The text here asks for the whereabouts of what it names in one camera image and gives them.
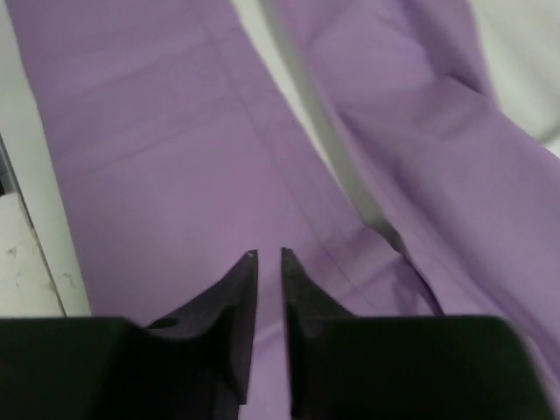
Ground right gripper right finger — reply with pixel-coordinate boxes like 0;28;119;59
281;248;350;419

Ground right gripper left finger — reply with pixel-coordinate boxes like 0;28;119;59
148;249;258;405

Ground purple trousers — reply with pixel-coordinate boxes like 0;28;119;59
5;1;559;419

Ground aluminium frame rail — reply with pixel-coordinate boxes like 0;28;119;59
0;138;20;195

